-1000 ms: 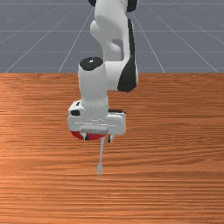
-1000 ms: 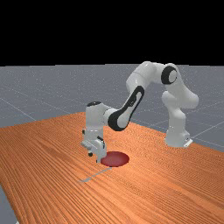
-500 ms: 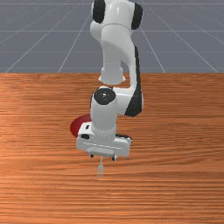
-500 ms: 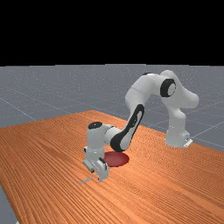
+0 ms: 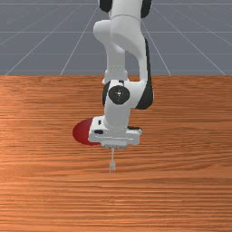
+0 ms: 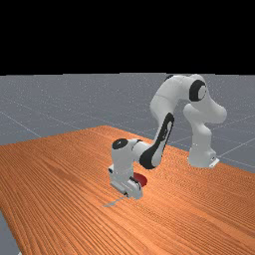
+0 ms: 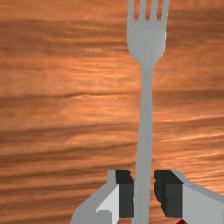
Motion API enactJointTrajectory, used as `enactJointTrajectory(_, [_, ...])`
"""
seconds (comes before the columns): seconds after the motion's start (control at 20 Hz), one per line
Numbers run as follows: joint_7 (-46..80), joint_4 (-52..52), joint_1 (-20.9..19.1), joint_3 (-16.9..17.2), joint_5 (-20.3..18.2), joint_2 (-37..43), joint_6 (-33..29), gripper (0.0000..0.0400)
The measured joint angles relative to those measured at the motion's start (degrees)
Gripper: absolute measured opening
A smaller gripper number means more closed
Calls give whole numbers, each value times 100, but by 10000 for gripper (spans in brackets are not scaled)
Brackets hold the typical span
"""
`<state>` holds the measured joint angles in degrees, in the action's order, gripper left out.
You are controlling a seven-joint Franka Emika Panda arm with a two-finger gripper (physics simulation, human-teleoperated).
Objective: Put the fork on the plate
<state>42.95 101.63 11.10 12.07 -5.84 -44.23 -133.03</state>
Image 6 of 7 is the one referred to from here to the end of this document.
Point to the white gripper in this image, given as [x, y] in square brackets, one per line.
[127, 186]

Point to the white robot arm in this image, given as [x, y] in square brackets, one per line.
[202, 113]

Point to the red plate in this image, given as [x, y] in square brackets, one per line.
[142, 180]

